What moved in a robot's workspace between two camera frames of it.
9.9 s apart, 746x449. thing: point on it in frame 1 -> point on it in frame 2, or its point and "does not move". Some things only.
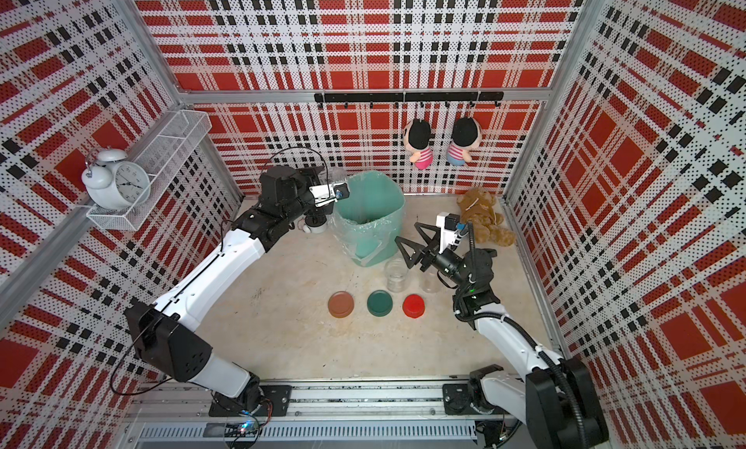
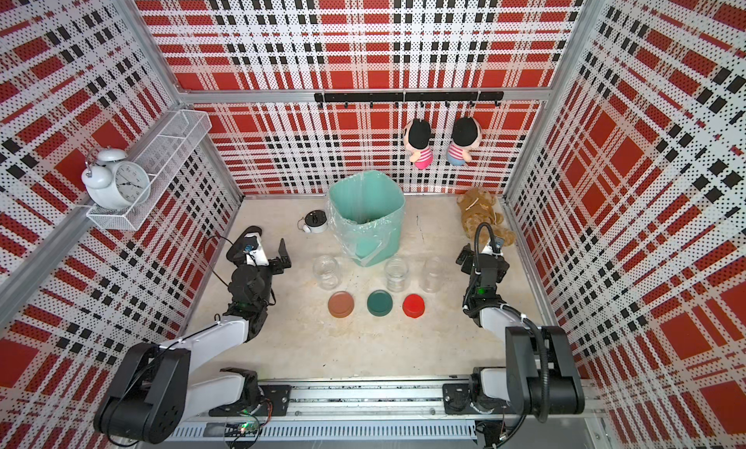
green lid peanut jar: [396, 270] does not move
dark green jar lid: [379, 303] does not move
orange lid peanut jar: [337, 174] -> [326, 269]
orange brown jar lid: [341, 304] does not move
